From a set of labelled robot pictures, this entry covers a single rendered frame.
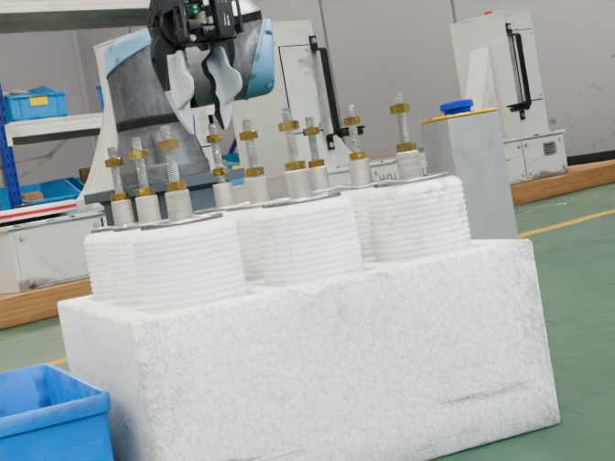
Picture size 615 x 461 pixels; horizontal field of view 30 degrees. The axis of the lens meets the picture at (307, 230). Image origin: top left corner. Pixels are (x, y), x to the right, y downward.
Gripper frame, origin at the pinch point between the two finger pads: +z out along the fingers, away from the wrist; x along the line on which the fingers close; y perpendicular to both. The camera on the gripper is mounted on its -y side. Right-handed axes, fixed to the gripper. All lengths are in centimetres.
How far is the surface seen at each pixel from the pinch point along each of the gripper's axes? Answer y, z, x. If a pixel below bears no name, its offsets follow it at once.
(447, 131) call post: 11.7, 5.8, 24.7
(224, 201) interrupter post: 2.8, 9.5, -0.4
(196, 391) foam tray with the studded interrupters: 31.4, 24.3, -18.2
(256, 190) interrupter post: 14.4, 8.7, -1.7
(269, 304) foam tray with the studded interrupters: 32.1, 18.3, -10.5
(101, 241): 3.4, 11.2, -15.5
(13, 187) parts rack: -486, -9, 91
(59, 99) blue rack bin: -500, -54, 129
